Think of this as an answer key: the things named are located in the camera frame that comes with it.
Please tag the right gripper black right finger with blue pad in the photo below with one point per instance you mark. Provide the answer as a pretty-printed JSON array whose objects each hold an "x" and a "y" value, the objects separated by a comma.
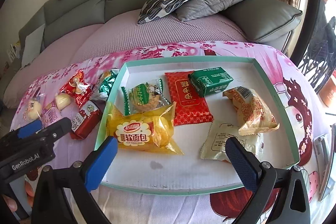
[{"x": 261, "y": 178}]

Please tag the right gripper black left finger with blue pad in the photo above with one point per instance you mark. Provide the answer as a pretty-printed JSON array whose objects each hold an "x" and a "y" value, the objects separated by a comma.
[{"x": 51, "y": 204}]

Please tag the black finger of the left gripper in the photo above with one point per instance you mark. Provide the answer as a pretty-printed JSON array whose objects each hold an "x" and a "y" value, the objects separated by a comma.
[
  {"x": 22, "y": 132},
  {"x": 53, "y": 132}
]

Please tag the clear round bun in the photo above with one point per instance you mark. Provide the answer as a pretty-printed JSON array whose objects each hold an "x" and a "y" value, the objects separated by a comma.
[{"x": 33, "y": 111}]

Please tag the purple small cake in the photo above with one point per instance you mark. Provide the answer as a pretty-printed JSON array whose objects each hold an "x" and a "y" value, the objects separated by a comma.
[{"x": 50, "y": 115}]

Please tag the red white small packet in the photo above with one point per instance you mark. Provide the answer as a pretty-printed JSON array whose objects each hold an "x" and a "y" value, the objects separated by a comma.
[{"x": 85, "y": 120}]

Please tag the small yellow bun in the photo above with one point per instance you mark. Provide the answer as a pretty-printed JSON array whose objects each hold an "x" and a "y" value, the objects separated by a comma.
[{"x": 62, "y": 100}]

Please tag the red good luck snack packet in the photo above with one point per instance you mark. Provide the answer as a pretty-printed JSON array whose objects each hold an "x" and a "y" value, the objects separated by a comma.
[{"x": 78, "y": 89}]

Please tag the green white cracker packet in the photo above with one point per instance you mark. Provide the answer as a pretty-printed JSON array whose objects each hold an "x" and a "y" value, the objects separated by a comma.
[{"x": 104, "y": 85}]

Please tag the yellow soft bread packet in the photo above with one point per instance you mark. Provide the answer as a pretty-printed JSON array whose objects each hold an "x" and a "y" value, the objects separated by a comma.
[{"x": 151, "y": 131}]

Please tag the orange beige biscuit packet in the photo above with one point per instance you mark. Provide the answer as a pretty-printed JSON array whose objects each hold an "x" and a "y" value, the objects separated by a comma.
[{"x": 253, "y": 114}]

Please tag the green edged pastry packet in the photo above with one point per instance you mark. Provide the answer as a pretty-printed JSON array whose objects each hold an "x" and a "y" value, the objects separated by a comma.
[{"x": 144, "y": 97}]

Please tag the white tray teal rim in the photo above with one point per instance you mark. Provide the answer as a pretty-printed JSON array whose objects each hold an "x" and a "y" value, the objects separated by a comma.
[{"x": 188, "y": 174}]

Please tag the red gold packet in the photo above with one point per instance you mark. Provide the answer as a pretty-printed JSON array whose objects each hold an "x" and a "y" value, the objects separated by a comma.
[{"x": 190, "y": 107}]

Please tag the dark green box packet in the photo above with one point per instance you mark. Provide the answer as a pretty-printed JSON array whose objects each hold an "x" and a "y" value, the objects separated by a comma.
[{"x": 210, "y": 81}]

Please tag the books on side shelf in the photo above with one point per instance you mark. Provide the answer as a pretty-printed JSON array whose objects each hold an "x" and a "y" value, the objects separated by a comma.
[{"x": 14, "y": 51}]

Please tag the light grey small pillow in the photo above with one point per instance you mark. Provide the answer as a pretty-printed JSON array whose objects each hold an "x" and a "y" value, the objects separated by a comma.
[{"x": 33, "y": 43}]

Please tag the pink waffle seat cover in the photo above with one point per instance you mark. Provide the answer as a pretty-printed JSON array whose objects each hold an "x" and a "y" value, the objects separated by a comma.
[{"x": 120, "y": 33}]

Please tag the black metal rack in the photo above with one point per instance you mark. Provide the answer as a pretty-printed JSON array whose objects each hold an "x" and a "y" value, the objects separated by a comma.
[{"x": 318, "y": 63}]

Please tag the grey sofa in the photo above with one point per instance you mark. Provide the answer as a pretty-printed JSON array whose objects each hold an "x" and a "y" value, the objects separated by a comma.
[{"x": 262, "y": 21}]

